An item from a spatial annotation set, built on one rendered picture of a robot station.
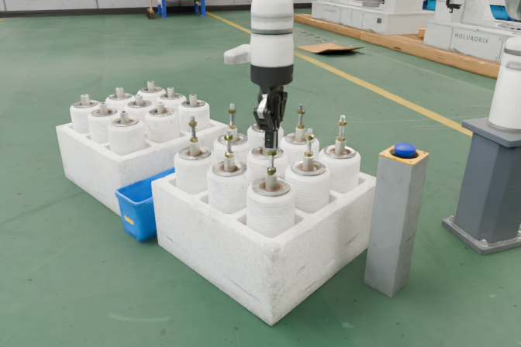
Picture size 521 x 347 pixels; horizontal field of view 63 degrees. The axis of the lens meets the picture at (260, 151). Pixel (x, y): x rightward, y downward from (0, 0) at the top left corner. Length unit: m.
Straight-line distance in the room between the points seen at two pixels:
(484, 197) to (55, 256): 1.04
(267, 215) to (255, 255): 0.08
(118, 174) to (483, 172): 0.91
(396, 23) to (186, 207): 3.46
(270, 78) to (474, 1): 2.95
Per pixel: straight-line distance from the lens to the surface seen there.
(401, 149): 0.85
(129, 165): 1.19
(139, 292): 1.00
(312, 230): 0.86
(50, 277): 1.11
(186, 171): 0.96
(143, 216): 1.11
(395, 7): 4.15
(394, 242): 0.92
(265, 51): 0.71
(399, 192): 0.86
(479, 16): 3.53
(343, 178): 0.98
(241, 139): 1.06
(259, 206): 0.81
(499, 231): 1.21
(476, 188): 1.17
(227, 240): 0.87
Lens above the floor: 0.64
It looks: 23 degrees down
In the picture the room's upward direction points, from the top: straight up
